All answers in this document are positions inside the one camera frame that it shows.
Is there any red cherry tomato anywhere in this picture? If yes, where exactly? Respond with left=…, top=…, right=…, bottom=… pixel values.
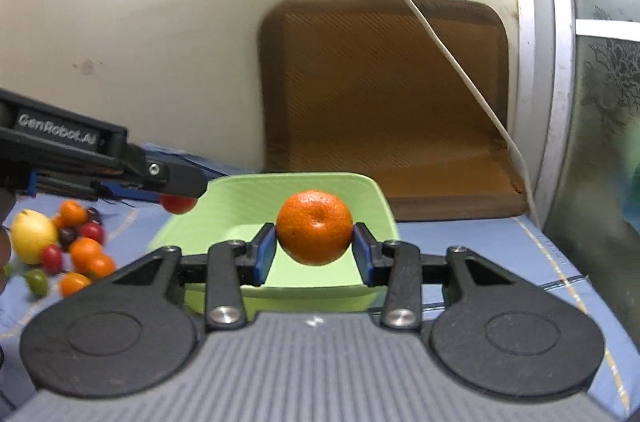
left=160, top=195, right=198, bottom=215

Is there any orange tomato top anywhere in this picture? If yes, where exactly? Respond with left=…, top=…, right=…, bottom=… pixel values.
left=58, top=200, right=89, bottom=228

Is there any orange tomato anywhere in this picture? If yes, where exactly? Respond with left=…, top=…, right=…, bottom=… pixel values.
left=68, top=237, right=103, bottom=273
left=87, top=253, right=117, bottom=280
left=58, top=272, right=92, bottom=298
left=58, top=200, right=89, bottom=228

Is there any dark purple tomato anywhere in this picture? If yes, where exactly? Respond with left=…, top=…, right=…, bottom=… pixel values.
left=58, top=227, right=77, bottom=251

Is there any orange tomato front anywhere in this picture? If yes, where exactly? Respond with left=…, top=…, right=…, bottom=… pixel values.
left=58, top=272, right=92, bottom=298

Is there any yellow lemon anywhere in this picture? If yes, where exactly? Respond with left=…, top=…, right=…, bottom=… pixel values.
left=10, top=209, right=58, bottom=265

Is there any red tomato front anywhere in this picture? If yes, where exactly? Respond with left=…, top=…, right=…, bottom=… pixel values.
left=40, top=245, right=64, bottom=275

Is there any green tomato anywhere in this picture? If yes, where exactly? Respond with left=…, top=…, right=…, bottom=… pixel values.
left=3, top=264, right=13, bottom=279
left=24, top=268, right=49, bottom=298

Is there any orange mandarin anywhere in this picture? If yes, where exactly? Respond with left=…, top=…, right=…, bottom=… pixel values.
left=276, top=189, right=354, bottom=266

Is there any green plastic basket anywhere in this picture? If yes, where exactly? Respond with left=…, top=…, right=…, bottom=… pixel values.
left=148, top=172, right=399, bottom=318

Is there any brown seat cushion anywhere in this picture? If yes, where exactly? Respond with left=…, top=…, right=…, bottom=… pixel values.
left=257, top=0, right=528, bottom=221

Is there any window frame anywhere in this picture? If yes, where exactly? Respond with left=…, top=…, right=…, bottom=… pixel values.
left=513, top=0, right=576, bottom=226

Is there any white power cable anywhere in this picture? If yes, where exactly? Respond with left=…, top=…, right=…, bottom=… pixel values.
left=292, top=0, right=540, bottom=223

